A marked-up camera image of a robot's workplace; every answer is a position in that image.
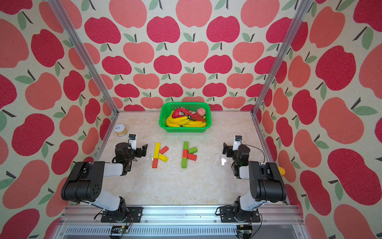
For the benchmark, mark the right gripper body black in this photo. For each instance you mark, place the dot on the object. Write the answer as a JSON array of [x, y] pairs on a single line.
[[231, 154]]

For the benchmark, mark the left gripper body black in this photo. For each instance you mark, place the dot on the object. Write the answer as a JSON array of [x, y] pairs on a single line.
[[137, 153]]

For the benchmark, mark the yellow block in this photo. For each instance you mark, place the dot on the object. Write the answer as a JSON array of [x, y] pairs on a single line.
[[156, 154], [157, 147], [163, 158]]

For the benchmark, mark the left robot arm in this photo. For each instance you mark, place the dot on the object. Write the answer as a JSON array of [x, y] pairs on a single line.
[[85, 181]]

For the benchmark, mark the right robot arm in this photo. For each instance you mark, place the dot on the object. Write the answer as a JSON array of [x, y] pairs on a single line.
[[265, 185]]

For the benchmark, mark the yellow banana bunch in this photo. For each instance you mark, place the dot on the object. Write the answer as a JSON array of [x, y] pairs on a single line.
[[184, 122]]

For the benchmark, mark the pink peach toy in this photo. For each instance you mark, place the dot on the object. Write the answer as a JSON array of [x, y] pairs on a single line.
[[201, 112]]

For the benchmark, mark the green plastic basket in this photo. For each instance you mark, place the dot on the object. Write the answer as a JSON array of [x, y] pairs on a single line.
[[193, 106]]

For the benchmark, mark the red snack packet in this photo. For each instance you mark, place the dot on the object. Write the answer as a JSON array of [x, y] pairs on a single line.
[[192, 115]]

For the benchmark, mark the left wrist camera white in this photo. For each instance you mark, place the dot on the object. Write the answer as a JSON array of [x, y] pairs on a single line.
[[132, 141]]

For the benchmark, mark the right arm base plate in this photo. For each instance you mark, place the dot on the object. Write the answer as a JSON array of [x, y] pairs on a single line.
[[230, 214]]

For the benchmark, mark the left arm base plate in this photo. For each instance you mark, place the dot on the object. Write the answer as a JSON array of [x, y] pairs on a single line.
[[127, 214]]

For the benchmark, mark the aluminium front rail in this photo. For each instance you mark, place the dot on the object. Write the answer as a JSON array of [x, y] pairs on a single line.
[[190, 221]]

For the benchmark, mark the right aluminium post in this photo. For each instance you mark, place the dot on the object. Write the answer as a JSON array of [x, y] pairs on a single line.
[[285, 47]]

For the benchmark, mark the aluminium post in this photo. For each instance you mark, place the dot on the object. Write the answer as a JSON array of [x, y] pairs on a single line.
[[69, 28], [285, 47]]

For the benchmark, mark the left aluminium post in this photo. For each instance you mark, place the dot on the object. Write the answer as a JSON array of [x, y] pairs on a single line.
[[69, 28]]

